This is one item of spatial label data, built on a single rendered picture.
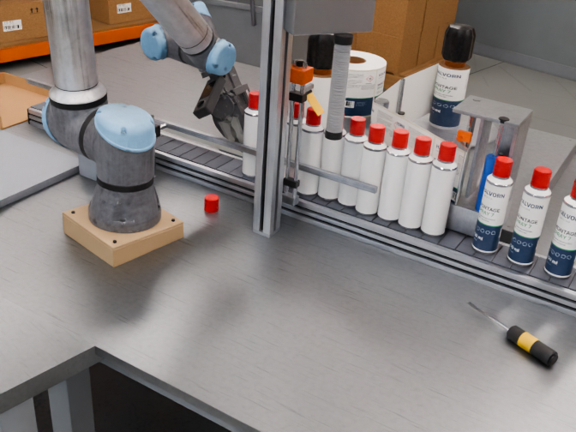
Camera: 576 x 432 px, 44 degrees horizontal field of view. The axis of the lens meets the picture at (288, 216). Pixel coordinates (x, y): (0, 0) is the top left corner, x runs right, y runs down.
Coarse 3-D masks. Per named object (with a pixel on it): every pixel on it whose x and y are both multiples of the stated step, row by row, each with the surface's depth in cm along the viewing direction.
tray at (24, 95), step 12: (0, 84) 229; (12, 84) 228; (24, 84) 225; (0, 96) 219; (12, 96) 220; (24, 96) 221; (36, 96) 221; (48, 96) 221; (0, 108) 211; (12, 108) 211; (24, 108) 212; (0, 120) 197; (12, 120) 203; (24, 120) 204
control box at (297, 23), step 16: (288, 0) 131; (304, 0) 129; (320, 0) 130; (336, 0) 131; (352, 0) 133; (368, 0) 134; (288, 16) 132; (304, 16) 130; (320, 16) 132; (336, 16) 133; (352, 16) 134; (368, 16) 136; (288, 32) 133; (304, 32) 132; (320, 32) 133; (336, 32) 134; (352, 32) 136
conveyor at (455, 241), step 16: (160, 144) 184; (176, 144) 185; (192, 144) 185; (192, 160) 177; (208, 160) 177; (224, 160) 178; (240, 160) 178; (240, 176) 171; (336, 208) 159; (352, 208) 160; (384, 224) 155; (432, 240) 150; (448, 240) 150; (464, 240) 151; (480, 256) 145; (496, 256) 146; (528, 272) 141
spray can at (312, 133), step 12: (312, 108) 156; (312, 120) 156; (312, 132) 156; (312, 144) 157; (300, 156) 160; (312, 156) 159; (300, 180) 163; (312, 180) 162; (300, 192) 164; (312, 192) 163
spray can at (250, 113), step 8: (256, 96) 161; (256, 104) 162; (248, 112) 163; (256, 112) 163; (248, 120) 164; (256, 120) 163; (248, 128) 164; (256, 128) 164; (248, 136) 165; (256, 136) 165; (248, 144) 166; (248, 160) 168; (248, 168) 169; (248, 176) 170
